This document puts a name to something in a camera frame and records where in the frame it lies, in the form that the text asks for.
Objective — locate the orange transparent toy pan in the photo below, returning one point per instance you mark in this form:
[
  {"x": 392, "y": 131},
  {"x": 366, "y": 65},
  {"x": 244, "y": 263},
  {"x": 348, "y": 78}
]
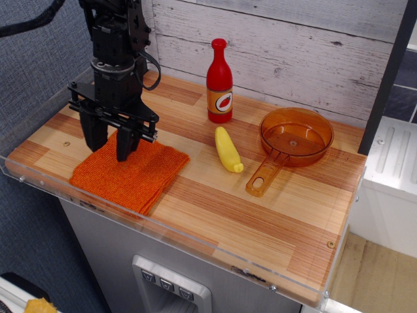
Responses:
[{"x": 290, "y": 137}]

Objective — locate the red toy sauce bottle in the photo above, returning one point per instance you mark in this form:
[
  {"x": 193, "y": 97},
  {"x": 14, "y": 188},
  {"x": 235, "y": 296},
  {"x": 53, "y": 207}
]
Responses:
[{"x": 219, "y": 84}]

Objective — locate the orange knitted cloth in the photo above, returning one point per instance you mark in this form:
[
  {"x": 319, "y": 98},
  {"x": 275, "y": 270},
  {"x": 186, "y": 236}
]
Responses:
[{"x": 136, "y": 183}]

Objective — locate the white toy sink unit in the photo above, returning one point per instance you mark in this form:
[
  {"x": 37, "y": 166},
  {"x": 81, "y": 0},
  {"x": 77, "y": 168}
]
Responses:
[{"x": 384, "y": 211}]

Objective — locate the silver toy fridge cabinet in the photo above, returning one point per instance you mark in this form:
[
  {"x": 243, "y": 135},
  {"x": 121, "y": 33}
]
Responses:
[{"x": 141, "y": 268}]

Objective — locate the clear acrylic table guard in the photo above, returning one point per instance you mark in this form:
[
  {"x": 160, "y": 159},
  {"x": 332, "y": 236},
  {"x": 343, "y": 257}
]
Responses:
[{"x": 288, "y": 238}]

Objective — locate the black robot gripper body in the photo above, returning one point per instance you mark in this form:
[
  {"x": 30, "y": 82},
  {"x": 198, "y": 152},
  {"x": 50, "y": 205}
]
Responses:
[{"x": 115, "y": 97}]

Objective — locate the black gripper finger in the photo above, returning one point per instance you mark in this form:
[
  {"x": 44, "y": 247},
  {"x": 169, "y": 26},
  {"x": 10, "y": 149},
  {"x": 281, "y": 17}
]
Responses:
[
  {"x": 127, "y": 142},
  {"x": 95, "y": 131}
]

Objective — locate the black vertical post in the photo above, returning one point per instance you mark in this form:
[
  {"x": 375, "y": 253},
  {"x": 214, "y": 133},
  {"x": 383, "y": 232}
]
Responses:
[{"x": 394, "y": 62}]

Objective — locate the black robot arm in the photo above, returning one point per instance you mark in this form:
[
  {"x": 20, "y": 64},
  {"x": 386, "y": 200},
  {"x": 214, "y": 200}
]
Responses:
[{"x": 119, "y": 34}]

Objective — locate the yellow toy banana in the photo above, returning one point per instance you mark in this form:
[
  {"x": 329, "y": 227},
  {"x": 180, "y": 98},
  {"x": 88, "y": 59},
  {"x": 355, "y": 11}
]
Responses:
[{"x": 227, "y": 152}]

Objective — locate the yellow object bottom corner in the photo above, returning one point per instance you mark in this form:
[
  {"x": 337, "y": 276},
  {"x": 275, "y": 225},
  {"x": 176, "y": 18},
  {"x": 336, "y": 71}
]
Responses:
[{"x": 39, "y": 306}]

